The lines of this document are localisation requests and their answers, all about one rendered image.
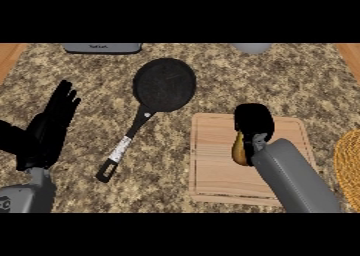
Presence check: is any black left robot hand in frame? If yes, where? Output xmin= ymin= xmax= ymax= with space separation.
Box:
xmin=0 ymin=79 xmax=83 ymax=172

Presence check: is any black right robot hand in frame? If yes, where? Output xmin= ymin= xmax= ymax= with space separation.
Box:
xmin=234 ymin=103 xmax=277 ymax=144

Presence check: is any yellow-brown pear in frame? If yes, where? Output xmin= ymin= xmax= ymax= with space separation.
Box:
xmin=231 ymin=130 xmax=252 ymax=167

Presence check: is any wooden cutting board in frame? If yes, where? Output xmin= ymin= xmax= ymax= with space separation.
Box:
xmin=188 ymin=112 xmax=319 ymax=208

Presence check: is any black frying pan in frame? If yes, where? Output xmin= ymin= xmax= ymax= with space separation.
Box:
xmin=95 ymin=57 xmax=198 ymax=184

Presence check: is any pale grey round object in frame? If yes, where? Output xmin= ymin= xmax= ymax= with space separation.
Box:
xmin=231 ymin=42 xmax=275 ymax=55

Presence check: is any yellow wicker basket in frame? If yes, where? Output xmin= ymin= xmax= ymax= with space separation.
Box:
xmin=333 ymin=128 xmax=360 ymax=214

